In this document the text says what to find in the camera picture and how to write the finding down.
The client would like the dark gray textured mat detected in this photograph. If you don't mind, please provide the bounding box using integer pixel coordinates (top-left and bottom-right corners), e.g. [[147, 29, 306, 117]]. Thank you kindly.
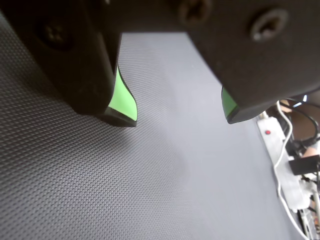
[[0, 9, 309, 240]]

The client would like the black cable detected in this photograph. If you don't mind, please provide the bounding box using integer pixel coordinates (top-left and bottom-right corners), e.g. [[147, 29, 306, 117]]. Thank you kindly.
[[284, 94, 320, 149]]

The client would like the white cable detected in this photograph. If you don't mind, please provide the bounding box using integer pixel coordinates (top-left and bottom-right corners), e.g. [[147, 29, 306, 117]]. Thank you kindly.
[[273, 100, 310, 240]]

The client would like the white power strip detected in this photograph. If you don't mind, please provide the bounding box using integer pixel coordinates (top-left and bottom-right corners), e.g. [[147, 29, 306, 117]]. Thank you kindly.
[[255, 116, 314, 211]]

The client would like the black power plug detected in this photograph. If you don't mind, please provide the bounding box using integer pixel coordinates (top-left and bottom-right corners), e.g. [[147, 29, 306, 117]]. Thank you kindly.
[[288, 154, 320, 176]]

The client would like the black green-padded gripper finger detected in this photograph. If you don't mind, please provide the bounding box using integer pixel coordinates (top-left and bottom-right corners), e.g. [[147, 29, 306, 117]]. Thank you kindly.
[[174, 0, 320, 125], [0, 0, 139, 129]]

